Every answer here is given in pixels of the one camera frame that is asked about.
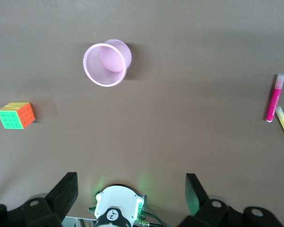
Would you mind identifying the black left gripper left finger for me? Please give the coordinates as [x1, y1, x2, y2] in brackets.
[0, 172, 79, 227]

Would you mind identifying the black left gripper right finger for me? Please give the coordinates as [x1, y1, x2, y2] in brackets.
[178, 173, 284, 227]

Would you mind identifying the pink marker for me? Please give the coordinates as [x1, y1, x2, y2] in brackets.
[266, 74, 284, 123]

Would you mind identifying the brown table mat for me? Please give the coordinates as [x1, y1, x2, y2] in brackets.
[0, 0, 284, 227]

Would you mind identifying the colourful puzzle cube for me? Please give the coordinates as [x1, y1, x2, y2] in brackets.
[0, 101, 36, 130]

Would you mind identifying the pink mesh cup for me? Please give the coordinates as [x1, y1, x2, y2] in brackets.
[82, 39, 133, 87]

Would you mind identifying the black arm base cable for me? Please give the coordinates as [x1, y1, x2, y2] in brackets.
[142, 210, 167, 227]

